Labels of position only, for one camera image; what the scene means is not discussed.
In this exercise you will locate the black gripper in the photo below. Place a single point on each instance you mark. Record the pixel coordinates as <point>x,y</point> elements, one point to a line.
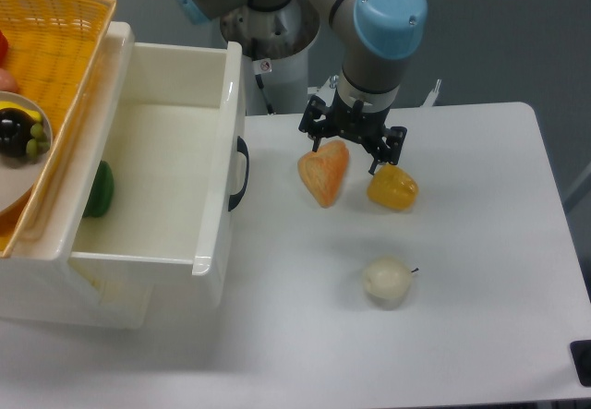
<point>350,120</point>

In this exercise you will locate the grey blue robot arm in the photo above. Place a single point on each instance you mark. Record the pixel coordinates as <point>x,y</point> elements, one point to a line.
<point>379,37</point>

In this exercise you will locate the white drawer cabinet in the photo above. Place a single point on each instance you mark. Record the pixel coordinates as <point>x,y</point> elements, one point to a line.
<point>42,280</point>

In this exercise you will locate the orange toy bread slice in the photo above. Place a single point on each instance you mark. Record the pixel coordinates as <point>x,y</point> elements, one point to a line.
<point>322,171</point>

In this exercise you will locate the yellow toy bell pepper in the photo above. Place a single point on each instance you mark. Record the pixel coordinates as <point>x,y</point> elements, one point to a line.
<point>393,188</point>

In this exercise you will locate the white toy pear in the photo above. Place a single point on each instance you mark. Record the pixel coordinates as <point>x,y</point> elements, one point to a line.
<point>387,281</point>

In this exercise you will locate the green toy pepper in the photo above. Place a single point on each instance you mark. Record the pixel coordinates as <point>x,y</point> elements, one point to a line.
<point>101,193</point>

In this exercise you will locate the yellow woven basket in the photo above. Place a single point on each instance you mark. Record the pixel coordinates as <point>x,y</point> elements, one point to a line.
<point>53,47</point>

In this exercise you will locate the black corner object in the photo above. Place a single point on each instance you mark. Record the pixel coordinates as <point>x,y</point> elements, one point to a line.
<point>581,354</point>

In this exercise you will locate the white plate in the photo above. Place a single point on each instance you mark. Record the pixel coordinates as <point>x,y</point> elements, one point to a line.
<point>18,176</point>

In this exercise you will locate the dark purple toy mangosteen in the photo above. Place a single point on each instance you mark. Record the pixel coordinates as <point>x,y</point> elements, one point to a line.
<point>22,134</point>

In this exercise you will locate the pink toy peach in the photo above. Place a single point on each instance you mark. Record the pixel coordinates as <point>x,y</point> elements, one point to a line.
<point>7,81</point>

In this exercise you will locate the yellow toy banana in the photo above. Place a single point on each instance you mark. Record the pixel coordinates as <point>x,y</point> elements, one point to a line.
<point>33,114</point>

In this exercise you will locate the red toy fruit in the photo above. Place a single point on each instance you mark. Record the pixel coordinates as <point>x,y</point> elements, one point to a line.
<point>4,46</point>

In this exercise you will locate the white metal bracket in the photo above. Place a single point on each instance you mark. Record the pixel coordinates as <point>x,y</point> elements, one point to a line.
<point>433,95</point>

